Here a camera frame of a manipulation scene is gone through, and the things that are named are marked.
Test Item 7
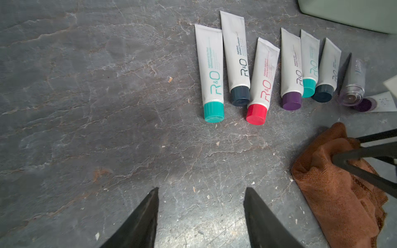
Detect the white pink cap toothpaste tube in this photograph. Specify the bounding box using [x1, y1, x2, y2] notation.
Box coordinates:
[246, 38, 280, 126]

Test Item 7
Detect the brown cloth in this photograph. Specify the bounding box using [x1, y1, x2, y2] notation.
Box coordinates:
[291, 123, 388, 248]

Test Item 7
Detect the white green cap toothpaste tube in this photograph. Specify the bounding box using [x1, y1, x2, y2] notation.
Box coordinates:
[300, 30, 320, 98]

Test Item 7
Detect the green plastic storage box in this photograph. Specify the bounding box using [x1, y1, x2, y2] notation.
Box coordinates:
[298, 0, 397, 34]

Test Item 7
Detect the white dark cap toothpaste tube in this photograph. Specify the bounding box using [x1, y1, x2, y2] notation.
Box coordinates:
[220, 11, 251, 106]

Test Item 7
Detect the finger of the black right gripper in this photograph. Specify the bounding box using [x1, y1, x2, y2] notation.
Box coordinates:
[357, 129, 397, 166]
[331, 141, 397, 199]

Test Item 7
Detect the silver purple Protetix toothpaste tube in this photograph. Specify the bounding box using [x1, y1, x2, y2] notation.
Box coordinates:
[338, 54, 367, 106]

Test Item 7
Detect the white R&O purple cap tube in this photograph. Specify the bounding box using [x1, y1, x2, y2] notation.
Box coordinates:
[281, 28, 304, 111]

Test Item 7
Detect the white R&O tube red scribble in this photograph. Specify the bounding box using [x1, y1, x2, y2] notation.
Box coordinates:
[312, 38, 342, 103]

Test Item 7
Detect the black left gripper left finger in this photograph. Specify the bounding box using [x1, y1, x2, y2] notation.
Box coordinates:
[102, 187, 159, 248]

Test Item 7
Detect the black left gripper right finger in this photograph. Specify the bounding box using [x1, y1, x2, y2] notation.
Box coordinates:
[244, 187, 302, 248]

